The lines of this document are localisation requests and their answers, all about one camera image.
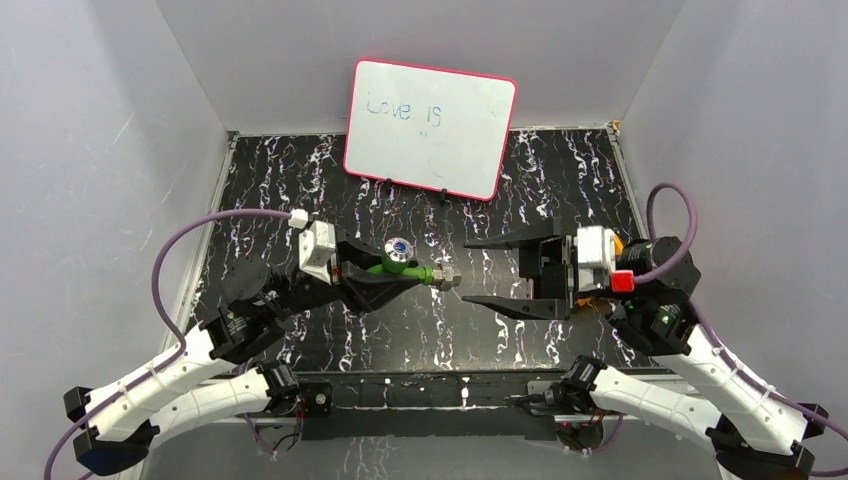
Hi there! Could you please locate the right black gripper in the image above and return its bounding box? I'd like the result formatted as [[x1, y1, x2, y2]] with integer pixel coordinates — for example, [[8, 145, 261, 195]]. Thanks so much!
[[458, 213, 631, 319]]

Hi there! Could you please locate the green water faucet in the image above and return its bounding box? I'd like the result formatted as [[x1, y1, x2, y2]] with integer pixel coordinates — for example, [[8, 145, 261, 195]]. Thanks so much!
[[366, 237, 435, 286]]

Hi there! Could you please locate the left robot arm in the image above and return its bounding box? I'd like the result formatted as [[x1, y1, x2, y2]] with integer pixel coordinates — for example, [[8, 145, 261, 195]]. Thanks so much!
[[63, 221, 453, 477]]

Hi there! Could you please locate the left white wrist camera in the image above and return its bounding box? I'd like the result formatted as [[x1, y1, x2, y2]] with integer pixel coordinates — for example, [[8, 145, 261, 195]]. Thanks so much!
[[298, 221, 336, 285]]

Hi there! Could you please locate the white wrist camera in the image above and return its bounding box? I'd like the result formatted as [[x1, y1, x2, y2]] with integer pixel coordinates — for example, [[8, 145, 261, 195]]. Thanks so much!
[[298, 221, 336, 285], [573, 226, 635, 294]]

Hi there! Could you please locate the orange parts bin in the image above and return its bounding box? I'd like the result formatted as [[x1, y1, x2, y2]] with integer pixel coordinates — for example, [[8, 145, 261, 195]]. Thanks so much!
[[574, 225, 623, 307]]

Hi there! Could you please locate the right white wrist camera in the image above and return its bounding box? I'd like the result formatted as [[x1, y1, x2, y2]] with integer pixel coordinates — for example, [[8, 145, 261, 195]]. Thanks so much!
[[573, 226, 635, 294]]

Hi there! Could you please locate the silver hex nut fitting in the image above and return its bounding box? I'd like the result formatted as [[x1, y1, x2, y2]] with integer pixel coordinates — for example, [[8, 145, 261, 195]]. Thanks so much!
[[432, 263, 462, 292]]

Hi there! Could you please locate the pink framed whiteboard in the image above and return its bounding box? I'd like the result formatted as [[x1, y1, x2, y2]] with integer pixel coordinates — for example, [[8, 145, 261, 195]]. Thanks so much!
[[343, 58, 518, 201]]

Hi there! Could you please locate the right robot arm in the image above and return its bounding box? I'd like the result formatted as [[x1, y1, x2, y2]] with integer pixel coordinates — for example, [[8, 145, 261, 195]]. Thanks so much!
[[472, 218, 826, 479]]

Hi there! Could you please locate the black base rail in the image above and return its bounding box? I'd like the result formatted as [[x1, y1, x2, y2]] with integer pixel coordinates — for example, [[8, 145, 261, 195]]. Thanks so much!
[[298, 370, 576, 441]]

